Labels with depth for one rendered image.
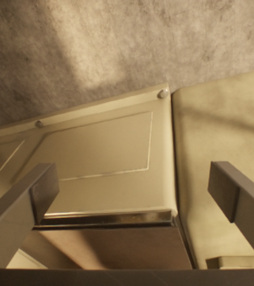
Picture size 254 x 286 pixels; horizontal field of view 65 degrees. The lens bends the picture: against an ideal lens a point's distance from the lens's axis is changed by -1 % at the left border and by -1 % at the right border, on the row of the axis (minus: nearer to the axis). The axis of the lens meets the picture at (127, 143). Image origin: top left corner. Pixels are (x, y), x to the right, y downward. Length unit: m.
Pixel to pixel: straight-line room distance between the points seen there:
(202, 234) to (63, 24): 0.84
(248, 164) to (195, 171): 0.12
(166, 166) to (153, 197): 0.10
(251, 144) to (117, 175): 0.36
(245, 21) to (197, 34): 0.16
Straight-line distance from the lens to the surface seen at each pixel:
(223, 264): 0.63
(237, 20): 0.88
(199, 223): 0.48
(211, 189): 0.17
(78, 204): 0.58
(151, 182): 0.53
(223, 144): 0.59
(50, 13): 0.93
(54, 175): 0.16
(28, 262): 0.86
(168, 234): 0.49
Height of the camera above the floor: 0.83
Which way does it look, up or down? 49 degrees down
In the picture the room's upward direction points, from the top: 168 degrees counter-clockwise
